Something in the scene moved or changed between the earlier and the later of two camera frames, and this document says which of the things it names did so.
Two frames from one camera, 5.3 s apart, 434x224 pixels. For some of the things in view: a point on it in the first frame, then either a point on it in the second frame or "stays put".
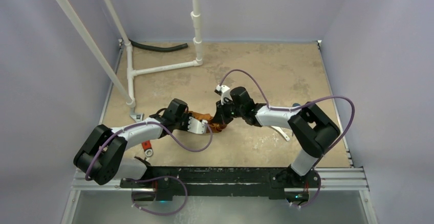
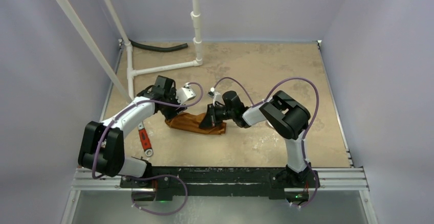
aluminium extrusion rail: x=344 y=179 stays put
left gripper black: x=186 y=117 to x=169 y=114
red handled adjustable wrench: x=148 y=151 stays put
